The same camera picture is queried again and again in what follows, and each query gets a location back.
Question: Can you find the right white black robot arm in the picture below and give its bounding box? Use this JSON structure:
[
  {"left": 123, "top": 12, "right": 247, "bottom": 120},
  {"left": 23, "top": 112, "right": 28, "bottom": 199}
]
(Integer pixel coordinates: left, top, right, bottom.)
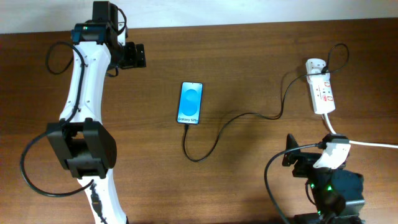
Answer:
[{"left": 282, "top": 134, "right": 365, "bottom": 223}]

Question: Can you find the white wall charger plug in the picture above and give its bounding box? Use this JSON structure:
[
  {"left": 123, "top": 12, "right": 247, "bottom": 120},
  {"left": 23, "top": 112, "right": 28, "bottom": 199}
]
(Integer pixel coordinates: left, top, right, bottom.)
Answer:
[{"left": 305, "top": 58, "right": 326, "bottom": 75}]

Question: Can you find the right black camera cable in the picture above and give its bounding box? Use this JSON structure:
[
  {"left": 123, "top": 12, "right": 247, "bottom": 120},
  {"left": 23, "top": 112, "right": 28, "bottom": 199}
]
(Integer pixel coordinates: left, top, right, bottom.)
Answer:
[{"left": 264, "top": 142, "right": 326, "bottom": 224}]

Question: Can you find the white power strip cord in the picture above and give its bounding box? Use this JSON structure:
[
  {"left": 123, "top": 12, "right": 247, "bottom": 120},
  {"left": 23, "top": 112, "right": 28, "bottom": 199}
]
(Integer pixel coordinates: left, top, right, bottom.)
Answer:
[{"left": 322, "top": 113, "right": 398, "bottom": 149}]

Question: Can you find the blue screen Galaxy smartphone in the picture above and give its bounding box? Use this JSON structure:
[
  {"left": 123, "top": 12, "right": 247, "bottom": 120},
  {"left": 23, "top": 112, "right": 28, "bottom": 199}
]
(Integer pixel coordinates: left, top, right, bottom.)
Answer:
[{"left": 177, "top": 82, "right": 203, "bottom": 124}]

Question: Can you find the left black camera cable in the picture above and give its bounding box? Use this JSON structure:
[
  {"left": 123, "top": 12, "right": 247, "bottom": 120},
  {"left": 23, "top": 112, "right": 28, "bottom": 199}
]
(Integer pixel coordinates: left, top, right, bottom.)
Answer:
[{"left": 19, "top": 7, "right": 128, "bottom": 224}]

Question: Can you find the white power strip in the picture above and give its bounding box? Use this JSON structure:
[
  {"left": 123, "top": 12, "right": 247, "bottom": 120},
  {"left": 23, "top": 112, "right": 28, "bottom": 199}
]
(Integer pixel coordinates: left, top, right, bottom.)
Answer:
[{"left": 307, "top": 73, "right": 336, "bottom": 114}]

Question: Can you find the black camera cable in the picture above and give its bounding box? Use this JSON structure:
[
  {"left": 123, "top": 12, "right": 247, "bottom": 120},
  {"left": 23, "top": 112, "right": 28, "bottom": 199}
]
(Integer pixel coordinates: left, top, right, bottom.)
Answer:
[
  {"left": 264, "top": 142, "right": 326, "bottom": 224},
  {"left": 19, "top": 7, "right": 128, "bottom": 224}
]

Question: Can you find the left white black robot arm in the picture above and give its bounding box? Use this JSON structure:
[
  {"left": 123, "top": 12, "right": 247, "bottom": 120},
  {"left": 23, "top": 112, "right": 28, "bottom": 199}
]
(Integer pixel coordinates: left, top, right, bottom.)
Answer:
[{"left": 47, "top": 1, "right": 146, "bottom": 223}]

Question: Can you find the black USB charging cable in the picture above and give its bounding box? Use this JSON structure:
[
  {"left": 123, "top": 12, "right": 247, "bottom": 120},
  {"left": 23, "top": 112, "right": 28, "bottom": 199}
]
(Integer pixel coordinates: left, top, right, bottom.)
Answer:
[{"left": 182, "top": 43, "right": 349, "bottom": 163}]

